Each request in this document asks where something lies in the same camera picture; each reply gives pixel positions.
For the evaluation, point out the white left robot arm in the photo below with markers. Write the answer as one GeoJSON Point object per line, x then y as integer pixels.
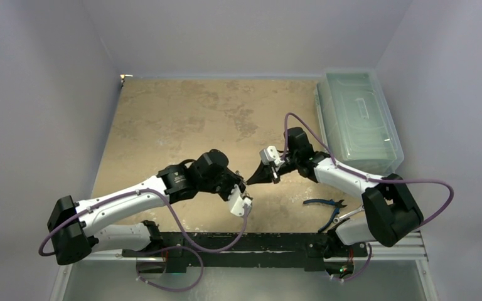
{"type": "Point", "coordinates": [79, 228]}

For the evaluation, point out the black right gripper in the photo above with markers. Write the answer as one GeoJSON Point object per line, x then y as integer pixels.
{"type": "Point", "coordinates": [268, 171]}

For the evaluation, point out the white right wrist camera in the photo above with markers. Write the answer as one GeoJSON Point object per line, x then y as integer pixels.
{"type": "Point", "coordinates": [270, 156]}

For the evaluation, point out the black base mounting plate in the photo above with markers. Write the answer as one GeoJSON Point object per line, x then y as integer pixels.
{"type": "Point", "coordinates": [309, 251]}

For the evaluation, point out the aluminium frame rail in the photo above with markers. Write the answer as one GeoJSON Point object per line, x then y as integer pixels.
{"type": "Point", "coordinates": [397, 273]}

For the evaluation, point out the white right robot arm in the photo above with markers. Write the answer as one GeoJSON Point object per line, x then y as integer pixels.
{"type": "Point", "coordinates": [390, 209]}

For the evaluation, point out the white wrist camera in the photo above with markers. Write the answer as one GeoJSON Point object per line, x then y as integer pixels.
{"type": "Point", "coordinates": [239, 202]}
{"type": "Point", "coordinates": [270, 156]}

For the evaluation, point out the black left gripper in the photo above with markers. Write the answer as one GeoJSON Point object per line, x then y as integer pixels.
{"type": "Point", "coordinates": [234, 179]}

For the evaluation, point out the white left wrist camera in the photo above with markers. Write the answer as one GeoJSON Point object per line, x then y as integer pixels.
{"type": "Point", "coordinates": [239, 202]}

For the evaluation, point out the silver wrench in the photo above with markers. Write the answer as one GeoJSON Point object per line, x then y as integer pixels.
{"type": "Point", "coordinates": [345, 216]}

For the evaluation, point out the clear plastic storage bin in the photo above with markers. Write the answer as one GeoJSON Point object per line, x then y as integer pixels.
{"type": "Point", "coordinates": [355, 120]}

